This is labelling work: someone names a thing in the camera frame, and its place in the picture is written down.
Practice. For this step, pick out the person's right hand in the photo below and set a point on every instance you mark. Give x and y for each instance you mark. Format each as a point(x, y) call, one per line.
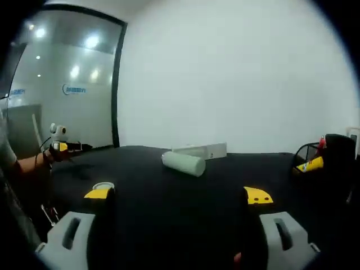
point(238, 258)

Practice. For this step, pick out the red small item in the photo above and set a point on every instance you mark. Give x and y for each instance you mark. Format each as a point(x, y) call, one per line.
point(322, 142)

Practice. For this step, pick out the pale green cup body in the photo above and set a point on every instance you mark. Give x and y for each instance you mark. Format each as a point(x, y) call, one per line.
point(184, 163)

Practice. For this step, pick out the frosted glass partition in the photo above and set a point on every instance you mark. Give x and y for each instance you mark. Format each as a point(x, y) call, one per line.
point(70, 84)

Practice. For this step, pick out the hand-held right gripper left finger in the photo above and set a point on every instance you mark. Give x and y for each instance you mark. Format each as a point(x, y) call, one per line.
point(70, 239)

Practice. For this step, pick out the yellow tube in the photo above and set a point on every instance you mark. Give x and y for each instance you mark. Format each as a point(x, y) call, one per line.
point(310, 164)

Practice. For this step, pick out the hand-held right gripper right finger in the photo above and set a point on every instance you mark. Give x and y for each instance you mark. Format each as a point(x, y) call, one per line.
point(289, 239)

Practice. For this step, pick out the white cardboard box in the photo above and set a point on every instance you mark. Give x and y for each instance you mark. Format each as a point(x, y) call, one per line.
point(208, 150)

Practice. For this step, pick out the black mesh basket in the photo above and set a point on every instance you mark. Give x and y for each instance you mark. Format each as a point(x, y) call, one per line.
point(302, 153)

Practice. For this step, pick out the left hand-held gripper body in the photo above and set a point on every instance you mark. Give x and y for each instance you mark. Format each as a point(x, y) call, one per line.
point(57, 132)

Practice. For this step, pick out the white wall fixture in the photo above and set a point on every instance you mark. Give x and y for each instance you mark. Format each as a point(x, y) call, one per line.
point(353, 137)

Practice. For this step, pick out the black bulky object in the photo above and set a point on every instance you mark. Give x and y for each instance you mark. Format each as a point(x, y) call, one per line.
point(339, 152)

